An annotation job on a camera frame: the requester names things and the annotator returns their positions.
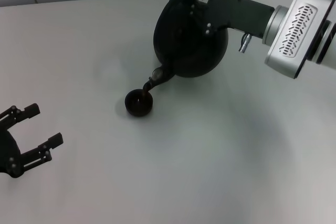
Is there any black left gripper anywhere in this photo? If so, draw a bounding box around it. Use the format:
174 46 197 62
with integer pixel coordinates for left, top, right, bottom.
0 103 65 179

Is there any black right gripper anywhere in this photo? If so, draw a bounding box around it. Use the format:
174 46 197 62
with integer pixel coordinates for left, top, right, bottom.
182 0 275 40

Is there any black round teapot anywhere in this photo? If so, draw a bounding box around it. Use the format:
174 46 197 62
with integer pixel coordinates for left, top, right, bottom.
145 0 229 90

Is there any dark brown teacup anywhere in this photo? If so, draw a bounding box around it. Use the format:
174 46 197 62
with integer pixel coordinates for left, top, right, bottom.
124 89 154 118

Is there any grey right gripper cable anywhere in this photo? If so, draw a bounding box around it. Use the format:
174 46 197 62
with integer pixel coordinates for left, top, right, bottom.
238 33 251 52

